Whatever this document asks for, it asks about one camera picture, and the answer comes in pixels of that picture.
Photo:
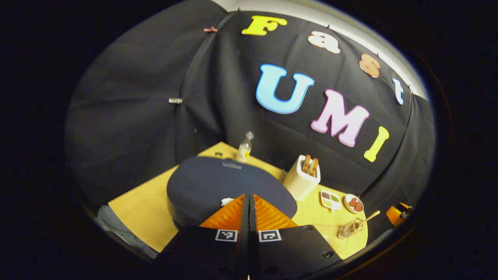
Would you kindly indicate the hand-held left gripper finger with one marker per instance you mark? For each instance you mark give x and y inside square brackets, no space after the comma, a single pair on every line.
[245,217]
[253,217]

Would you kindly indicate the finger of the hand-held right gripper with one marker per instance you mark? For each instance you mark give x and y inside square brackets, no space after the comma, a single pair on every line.
[393,215]

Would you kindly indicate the wooden spoon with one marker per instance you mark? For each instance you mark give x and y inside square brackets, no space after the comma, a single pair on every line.
[367,219]

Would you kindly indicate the dark grey rice cooker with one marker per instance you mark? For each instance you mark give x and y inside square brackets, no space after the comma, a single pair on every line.
[218,179]

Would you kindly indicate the red meat piece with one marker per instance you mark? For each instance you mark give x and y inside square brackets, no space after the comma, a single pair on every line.
[351,203]
[358,204]

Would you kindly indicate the white round plate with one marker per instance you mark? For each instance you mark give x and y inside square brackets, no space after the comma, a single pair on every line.
[346,204]

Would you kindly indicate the white toaster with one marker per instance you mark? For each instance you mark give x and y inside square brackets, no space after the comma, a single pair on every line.
[297,184]

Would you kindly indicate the white divided bean dish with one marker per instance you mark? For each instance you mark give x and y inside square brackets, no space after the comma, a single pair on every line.
[330,199]

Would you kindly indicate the small clear bottle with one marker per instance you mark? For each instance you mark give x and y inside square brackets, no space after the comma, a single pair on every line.
[244,149]

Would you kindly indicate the toasted bread slice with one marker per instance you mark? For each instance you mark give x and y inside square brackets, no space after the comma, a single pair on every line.
[314,166]
[306,163]

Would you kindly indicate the wooden clothespin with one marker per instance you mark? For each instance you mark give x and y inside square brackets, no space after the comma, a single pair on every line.
[210,29]

